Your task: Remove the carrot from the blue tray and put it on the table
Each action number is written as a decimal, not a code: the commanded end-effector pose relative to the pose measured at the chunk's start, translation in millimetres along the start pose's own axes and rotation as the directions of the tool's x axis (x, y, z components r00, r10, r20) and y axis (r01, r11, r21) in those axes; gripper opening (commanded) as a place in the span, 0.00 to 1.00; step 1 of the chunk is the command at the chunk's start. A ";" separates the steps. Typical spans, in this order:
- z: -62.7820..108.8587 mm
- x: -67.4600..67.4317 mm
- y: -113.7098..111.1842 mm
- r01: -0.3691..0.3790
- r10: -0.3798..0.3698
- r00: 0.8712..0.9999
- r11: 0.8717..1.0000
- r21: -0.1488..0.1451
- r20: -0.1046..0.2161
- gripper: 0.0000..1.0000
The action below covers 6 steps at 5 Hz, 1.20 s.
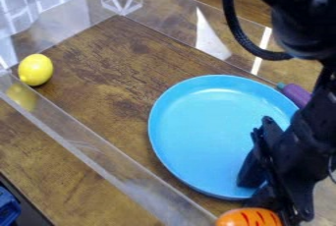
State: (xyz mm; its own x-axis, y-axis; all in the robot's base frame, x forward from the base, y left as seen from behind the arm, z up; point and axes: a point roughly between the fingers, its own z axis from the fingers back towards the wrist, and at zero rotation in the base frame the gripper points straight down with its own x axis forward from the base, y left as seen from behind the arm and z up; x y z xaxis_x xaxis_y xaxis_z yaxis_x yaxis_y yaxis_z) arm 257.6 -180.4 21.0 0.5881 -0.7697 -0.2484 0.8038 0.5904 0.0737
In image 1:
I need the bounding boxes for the blue round plastic tray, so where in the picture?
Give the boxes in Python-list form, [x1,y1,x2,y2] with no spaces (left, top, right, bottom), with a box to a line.
[148,75,297,200]

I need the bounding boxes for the black braided cable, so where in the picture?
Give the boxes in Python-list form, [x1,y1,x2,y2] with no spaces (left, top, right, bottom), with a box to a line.
[218,0,294,62]

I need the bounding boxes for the clear acrylic enclosure wall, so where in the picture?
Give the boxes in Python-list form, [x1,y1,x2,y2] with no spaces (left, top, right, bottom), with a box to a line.
[0,0,318,226]

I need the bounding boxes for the orange toy carrot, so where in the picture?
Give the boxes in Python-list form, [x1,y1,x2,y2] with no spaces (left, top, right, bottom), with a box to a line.
[214,207,282,226]

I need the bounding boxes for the blue object at corner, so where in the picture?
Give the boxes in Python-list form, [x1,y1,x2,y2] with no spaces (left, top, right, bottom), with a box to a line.
[0,187,21,226]

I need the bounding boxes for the purple toy eggplant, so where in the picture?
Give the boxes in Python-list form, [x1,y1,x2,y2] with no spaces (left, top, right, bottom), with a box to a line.
[277,83,310,108]

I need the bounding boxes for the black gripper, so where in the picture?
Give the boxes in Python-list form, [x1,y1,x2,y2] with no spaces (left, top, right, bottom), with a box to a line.
[236,66,336,226]

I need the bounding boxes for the yellow toy lemon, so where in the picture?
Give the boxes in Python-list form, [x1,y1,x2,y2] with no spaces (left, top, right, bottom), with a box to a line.
[17,54,53,86]

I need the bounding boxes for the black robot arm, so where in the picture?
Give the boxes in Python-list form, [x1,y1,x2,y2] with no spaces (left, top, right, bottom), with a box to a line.
[221,0,336,226]

